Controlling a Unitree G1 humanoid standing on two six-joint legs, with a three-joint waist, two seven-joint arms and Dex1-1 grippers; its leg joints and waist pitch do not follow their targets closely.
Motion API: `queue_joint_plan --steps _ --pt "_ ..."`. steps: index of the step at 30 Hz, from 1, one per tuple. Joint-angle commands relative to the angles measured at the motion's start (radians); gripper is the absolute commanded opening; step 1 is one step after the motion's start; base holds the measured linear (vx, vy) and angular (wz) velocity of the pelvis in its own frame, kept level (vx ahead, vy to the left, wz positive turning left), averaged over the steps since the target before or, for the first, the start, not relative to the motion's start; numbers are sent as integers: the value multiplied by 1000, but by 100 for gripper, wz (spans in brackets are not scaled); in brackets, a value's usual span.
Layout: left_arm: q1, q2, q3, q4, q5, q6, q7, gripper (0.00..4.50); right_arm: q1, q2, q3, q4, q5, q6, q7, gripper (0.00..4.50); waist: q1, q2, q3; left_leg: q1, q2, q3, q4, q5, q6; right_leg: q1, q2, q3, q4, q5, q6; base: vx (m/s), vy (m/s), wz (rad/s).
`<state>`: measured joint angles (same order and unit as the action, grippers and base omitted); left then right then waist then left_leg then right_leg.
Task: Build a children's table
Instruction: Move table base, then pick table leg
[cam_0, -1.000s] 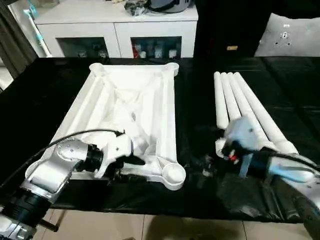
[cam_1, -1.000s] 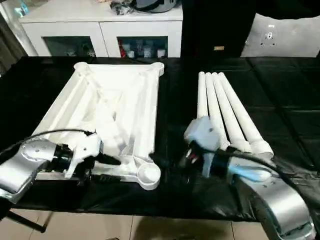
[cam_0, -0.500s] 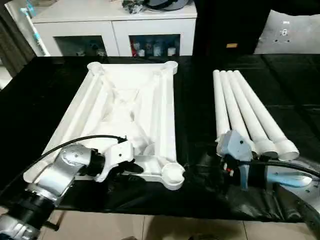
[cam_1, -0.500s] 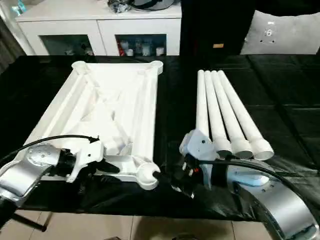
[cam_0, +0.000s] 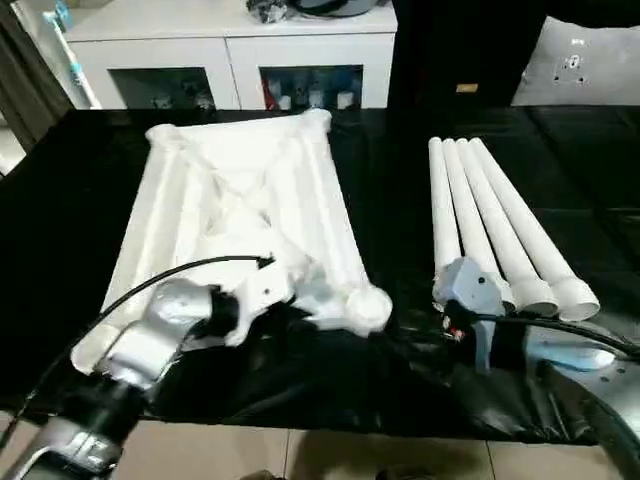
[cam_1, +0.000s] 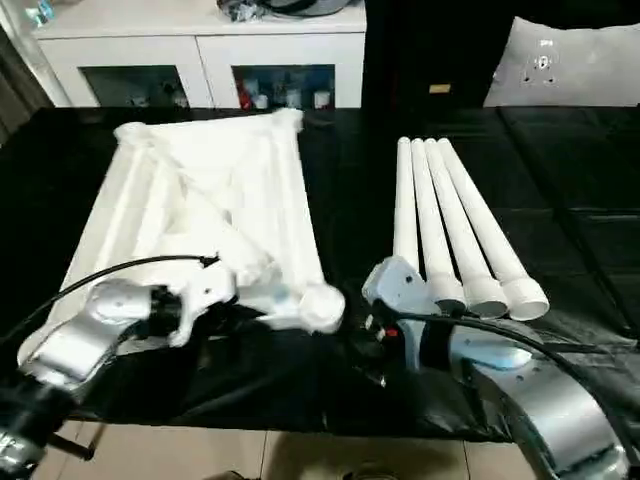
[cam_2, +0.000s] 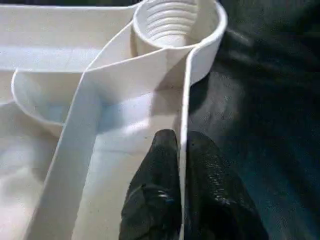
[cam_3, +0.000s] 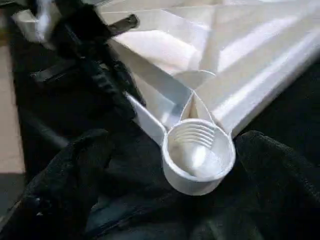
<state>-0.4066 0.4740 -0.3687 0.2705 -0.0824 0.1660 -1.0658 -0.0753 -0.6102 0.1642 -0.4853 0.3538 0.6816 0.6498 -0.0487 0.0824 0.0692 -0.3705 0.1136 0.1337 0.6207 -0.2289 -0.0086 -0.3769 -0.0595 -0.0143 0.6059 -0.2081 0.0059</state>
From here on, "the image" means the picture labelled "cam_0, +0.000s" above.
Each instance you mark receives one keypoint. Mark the white leg with black mark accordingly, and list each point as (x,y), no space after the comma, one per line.
(441,200)

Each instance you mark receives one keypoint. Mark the white plastic table top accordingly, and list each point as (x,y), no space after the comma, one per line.
(225,190)

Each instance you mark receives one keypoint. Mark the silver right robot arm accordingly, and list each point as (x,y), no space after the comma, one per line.
(575,360)

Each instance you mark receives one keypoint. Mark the white plastic table leg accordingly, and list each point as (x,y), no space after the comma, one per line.
(513,200)
(466,200)
(490,200)

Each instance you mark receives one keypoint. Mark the black work mat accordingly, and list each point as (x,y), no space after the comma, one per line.
(325,380)

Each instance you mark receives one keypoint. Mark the small white jar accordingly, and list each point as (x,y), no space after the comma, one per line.
(347,99)
(315,95)
(284,101)

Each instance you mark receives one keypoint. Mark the black cabinet with gold label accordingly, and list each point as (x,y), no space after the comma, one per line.
(450,45)

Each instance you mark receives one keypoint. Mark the red bottle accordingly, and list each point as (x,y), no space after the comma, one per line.
(269,92)

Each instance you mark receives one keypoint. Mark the grey printed cushion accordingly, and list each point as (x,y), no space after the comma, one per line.
(590,50)

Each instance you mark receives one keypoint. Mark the grey round appliance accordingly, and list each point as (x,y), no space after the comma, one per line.
(340,7)

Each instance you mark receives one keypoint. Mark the white sideboard with glass doors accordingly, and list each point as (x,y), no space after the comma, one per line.
(225,50)

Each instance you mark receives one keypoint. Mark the dark crumpled object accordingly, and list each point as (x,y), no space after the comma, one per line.
(267,10)

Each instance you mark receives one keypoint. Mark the white and blue pole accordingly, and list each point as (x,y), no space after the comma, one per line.
(70,60)

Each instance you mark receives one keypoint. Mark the dark brown curtain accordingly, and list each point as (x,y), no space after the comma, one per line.
(25,65)

